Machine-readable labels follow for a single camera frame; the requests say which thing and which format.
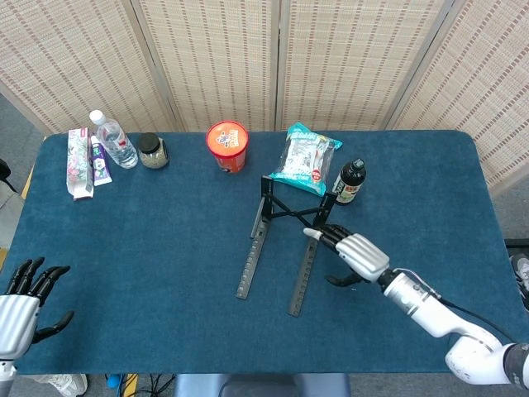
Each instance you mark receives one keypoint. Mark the pink floral toothpaste box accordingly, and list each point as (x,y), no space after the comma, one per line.
(77,165)

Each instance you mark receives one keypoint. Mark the bamboo folding screen panel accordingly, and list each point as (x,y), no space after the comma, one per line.
(487,82)
(351,58)
(74,58)
(215,58)

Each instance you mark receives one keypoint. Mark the blue chair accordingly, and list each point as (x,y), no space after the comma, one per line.
(260,386)

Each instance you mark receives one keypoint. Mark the white sneaker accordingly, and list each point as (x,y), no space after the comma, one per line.
(64,384)

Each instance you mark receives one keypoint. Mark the dark tea bottle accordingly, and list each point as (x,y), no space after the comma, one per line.
(351,182)

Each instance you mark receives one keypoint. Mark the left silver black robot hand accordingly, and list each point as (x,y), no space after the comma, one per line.
(14,318)

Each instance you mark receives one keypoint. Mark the grey sneaker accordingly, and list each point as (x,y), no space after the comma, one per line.
(521,277)

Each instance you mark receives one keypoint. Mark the purple white toothpaste tube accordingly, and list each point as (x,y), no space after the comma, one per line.
(100,167)

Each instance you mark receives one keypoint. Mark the glass jar with black lid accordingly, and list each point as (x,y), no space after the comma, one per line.
(153,155)

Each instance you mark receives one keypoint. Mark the black folding stand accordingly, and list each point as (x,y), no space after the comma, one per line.
(248,269)

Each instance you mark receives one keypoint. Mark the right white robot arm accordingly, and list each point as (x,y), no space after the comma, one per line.
(434,314)

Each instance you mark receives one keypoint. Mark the clear plastic water bottle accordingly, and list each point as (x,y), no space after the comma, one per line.
(117,144)

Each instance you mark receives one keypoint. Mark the orange instant noodle cup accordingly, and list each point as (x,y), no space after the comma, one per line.
(227,140)

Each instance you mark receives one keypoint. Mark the black rounded object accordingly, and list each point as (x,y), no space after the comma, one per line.
(4,169)

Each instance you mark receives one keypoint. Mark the small blue ball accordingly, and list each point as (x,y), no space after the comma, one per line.
(112,381)

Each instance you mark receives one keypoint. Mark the teal snack bag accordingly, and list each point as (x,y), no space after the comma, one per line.
(303,159)

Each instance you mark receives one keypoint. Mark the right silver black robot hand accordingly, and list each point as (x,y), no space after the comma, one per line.
(363,256)

